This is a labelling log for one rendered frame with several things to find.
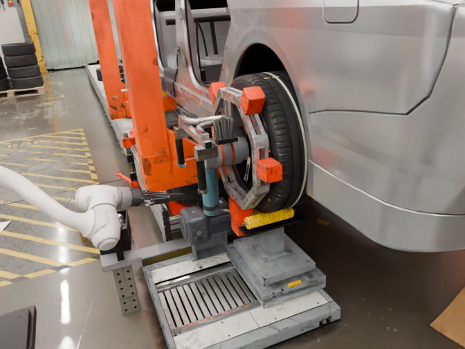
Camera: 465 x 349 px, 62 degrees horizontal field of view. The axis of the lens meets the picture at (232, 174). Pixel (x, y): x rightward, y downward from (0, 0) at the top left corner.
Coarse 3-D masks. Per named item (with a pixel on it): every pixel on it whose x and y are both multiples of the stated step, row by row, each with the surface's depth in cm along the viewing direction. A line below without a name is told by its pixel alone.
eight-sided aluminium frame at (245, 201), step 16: (224, 96) 174; (240, 96) 160; (240, 112) 160; (256, 128) 159; (256, 144) 153; (256, 160) 156; (224, 176) 199; (256, 176) 158; (240, 192) 193; (256, 192) 162
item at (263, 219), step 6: (282, 210) 188; (288, 210) 188; (294, 210) 191; (252, 216) 184; (258, 216) 183; (264, 216) 184; (270, 216) 185; (276, 216) 186; (282, 216) 187; (288, 216) 188; (246, 222) 183; (252, 222) 181; (258, 222) 182; (264, 222) 184; (270, 222) 186; (252, 228) 183
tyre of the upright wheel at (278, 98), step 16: (240, 80) 174; (256, 80) 164; (272, 80) 164; (288, 80) 165; (272, 96) 157; (288, 96) 159; (272, 112) 154; (288, 112) 155; (272, 128) 154; (288, 128) 154; (272, 144) 157; (288, 144) 153; (288, 160) 154; (304, 160) 157; (288, 176) 157; (272, 192) 167; (288, 192) 163; (304, 192) 169; (256, 208) 188; (272, 208) 172
